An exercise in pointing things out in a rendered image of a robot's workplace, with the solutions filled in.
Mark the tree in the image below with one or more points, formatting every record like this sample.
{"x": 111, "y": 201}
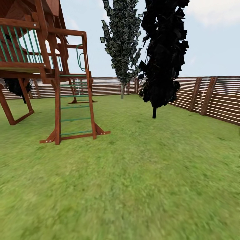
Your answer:
{"x": 163, "y": 24}
{"x": 122, "y": 45}
{"x": 13, "y": 85}

